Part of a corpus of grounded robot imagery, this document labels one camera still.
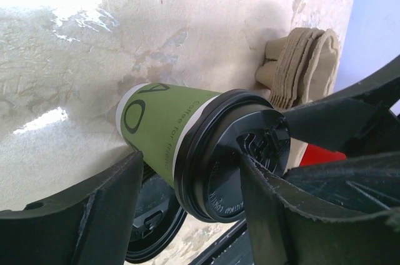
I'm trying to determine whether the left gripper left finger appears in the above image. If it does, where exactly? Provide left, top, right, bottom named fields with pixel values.
left=1, top=152, right=143, bottom=264

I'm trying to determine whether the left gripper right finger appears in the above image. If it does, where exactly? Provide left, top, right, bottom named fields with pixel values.
left=240, top=158, right=399, bottom=264

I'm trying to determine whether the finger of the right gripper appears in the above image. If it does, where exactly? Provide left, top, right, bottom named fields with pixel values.
left=284, top=152, right=399, bottom=212
left=283, top=58, right=399, bottom=157

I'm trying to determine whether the black plastic cup lid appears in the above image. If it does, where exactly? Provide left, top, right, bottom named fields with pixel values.
left=174, top=89, right=291, bottom=223

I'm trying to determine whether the green paper coffee cup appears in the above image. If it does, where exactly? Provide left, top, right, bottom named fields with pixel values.
left=116, top=83, right=220, bottom=186

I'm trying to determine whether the red cup holder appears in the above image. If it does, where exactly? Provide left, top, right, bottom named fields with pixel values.
left=299, top=144, right=347, bottom=167

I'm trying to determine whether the brown pulp cup carrier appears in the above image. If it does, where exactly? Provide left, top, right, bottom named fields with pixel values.
left=254, top=27, right=341, bottom=169

